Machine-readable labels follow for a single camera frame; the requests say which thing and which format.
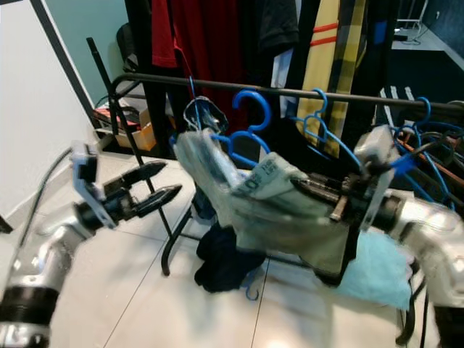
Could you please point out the black office chair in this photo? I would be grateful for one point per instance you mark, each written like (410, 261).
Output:
(127, 51)

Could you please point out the blue plastic hanger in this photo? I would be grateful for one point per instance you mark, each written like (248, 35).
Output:
(268, 110)
(254, 290)
(324, 98)
(194, 101)
(428, 109)

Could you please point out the brown cardboard box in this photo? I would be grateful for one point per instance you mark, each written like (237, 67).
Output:
(146, 134)

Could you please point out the tan garment red stripes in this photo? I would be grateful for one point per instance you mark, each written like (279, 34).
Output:
(319, 72)

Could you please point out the grey green garment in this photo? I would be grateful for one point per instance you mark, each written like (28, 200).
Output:
(283, 225)

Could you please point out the dark navy crumpled garment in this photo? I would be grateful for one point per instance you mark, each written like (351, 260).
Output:
(225, 257)

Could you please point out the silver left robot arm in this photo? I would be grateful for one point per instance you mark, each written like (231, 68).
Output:
(47, 254)

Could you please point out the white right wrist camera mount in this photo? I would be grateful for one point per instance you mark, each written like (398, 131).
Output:
(377, 145)

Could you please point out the white hanging shirt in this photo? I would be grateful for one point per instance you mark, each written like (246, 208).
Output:
(281, 69)

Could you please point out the black hanging garment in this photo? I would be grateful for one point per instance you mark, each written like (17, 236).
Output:
(145, 72)

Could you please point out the light blue cloth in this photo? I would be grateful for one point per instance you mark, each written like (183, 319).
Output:
(380, 272)

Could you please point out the black garment blue label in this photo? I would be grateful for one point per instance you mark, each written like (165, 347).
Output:
(377, 72)

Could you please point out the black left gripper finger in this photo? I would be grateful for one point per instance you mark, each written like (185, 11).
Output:
(162, 201)
(145, 174)

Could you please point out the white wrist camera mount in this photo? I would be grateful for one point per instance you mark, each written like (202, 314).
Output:
(377, 145)
(77, 154)

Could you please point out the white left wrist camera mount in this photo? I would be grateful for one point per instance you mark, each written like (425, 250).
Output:
(77, 154)

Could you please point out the black t-shirt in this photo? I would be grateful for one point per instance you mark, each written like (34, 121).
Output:
(279, 25)

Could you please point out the black metal clothes rack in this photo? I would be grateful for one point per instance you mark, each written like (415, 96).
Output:
(159, 78)

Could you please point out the yellow black plaid garment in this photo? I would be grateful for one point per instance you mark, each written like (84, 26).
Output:
(351, 43)

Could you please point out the red hanging garment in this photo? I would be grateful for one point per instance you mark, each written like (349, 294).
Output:
(203, 36)

